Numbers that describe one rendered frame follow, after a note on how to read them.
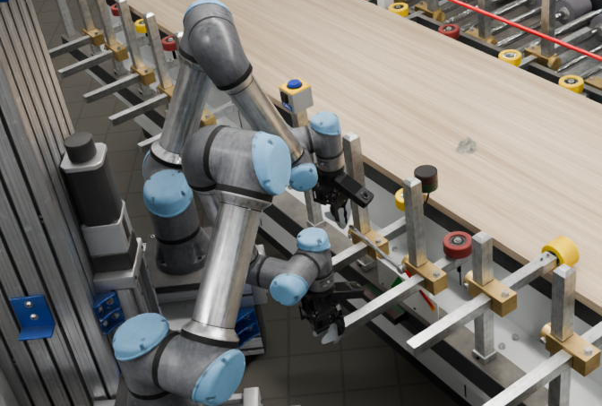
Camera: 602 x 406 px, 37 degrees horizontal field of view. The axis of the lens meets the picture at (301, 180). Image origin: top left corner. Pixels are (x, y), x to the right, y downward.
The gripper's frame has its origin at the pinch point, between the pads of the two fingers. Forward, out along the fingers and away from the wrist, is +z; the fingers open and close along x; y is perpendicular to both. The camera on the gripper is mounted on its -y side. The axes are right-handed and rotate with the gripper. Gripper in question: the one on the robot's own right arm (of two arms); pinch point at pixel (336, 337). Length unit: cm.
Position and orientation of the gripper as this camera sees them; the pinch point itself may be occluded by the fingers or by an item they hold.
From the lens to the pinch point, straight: 235.4
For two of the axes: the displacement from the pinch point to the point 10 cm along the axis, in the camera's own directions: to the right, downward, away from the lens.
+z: 1.3, 8.1, 5.7
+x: 5.6, 4.1, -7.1
